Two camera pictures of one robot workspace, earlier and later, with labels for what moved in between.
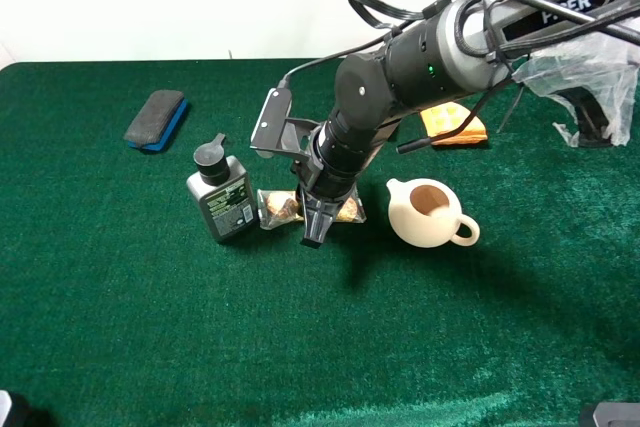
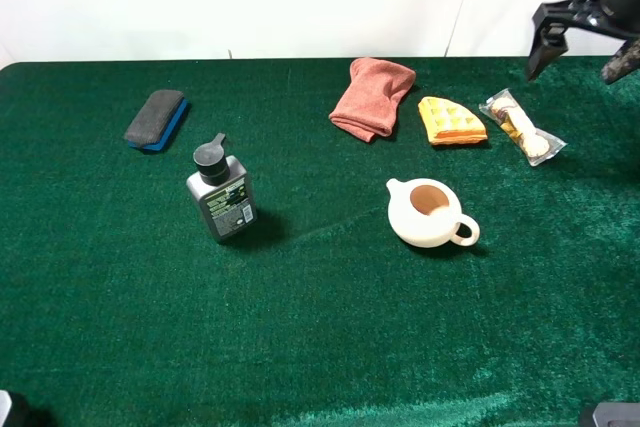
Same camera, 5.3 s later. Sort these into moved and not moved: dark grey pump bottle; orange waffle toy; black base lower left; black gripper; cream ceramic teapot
Moved: black gripper
Not moved: orange waffle toy; dark grey pump bottle; cream ceramic teapot; black base lower left
